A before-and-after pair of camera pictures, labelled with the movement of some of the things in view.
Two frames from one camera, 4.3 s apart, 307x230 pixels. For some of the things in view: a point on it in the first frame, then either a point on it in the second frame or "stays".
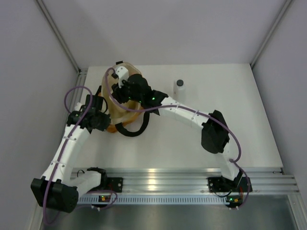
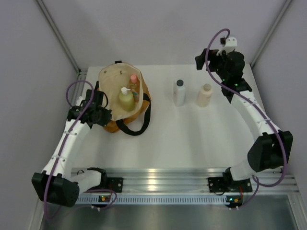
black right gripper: [118, 91] → [212, 56]
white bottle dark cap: [179, 91] stays
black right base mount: [239, 184] stays
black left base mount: [114, 184] stays
